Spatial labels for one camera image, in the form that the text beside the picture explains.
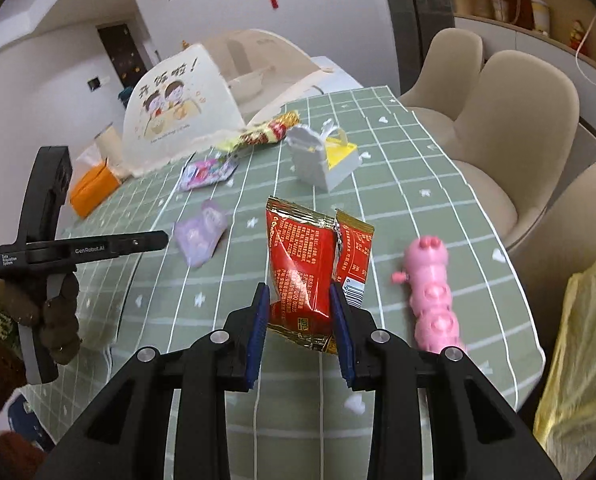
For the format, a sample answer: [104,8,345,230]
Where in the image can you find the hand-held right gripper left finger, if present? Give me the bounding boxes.
[33,282,271,480]

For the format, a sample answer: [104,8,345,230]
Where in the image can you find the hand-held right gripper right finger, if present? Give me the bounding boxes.
[329,281,563,480]

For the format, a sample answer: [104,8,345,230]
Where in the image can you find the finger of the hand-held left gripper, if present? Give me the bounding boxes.
[120,230,170,257]

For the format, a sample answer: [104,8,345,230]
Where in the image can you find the red gold snack packet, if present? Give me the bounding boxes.
[264,196,339,356]

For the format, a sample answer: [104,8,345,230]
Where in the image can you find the person's left hand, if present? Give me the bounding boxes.
[0,272,84,366]

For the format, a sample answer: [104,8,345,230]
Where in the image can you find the orange tissue box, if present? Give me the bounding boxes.
[69,157,124,219]

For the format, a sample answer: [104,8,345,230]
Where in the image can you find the pale purple wrapper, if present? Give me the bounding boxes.
[173,199,229,268]

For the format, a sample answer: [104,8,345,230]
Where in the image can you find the torn red snack packet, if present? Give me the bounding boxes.
[330,208,376,308]

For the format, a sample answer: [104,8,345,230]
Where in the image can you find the pink purple printed packet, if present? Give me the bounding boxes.
[179,157,239,192]

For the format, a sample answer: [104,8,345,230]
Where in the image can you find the pink caterpillar toy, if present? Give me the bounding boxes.
[392,236,467,356]

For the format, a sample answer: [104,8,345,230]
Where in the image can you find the white cartoon paper bag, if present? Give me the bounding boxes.
[120,30,329,178]

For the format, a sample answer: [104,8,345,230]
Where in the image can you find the dark door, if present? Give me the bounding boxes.
[98,22,149,92]

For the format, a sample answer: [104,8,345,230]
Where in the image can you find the gold red snack wrapper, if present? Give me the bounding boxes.
[215,110,301,153]

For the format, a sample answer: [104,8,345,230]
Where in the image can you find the green grid tablecloth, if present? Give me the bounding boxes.
[43,85,546,480]

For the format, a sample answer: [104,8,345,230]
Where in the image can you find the yellow plastic bag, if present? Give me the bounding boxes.
[532,247,596,461]

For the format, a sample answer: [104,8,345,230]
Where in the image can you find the beige chair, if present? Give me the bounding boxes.
[452,50,580,251]
[398,27,484,121]
[505,157,596,306]

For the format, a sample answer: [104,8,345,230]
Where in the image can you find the dark brown box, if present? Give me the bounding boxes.
[506,0,534,30]

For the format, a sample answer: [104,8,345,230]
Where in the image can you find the white yellow cup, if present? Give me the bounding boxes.
[531,0,552,35]

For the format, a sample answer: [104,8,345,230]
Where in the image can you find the red gold figurine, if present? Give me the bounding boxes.
[569,20,589,52]

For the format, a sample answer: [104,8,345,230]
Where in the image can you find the white cable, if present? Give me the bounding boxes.
[574,10,596,88]

